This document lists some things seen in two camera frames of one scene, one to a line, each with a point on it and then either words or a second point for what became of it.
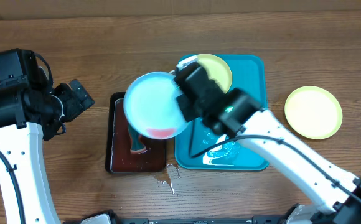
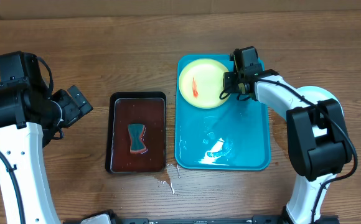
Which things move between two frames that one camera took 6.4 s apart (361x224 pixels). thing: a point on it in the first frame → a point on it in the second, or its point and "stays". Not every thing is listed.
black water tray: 119,158 stays
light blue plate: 151,107 → 314,94
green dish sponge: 137,146 stays
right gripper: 184,92 → 231,81
